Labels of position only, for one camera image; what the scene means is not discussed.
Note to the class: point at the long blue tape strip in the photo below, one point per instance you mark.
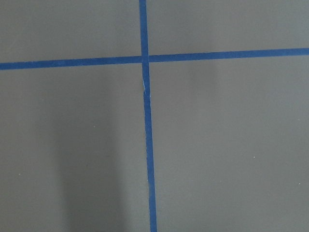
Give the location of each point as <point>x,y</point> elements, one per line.
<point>147,113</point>

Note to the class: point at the crossing blue tape strip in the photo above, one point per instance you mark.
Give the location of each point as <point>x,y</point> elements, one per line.
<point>153,58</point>

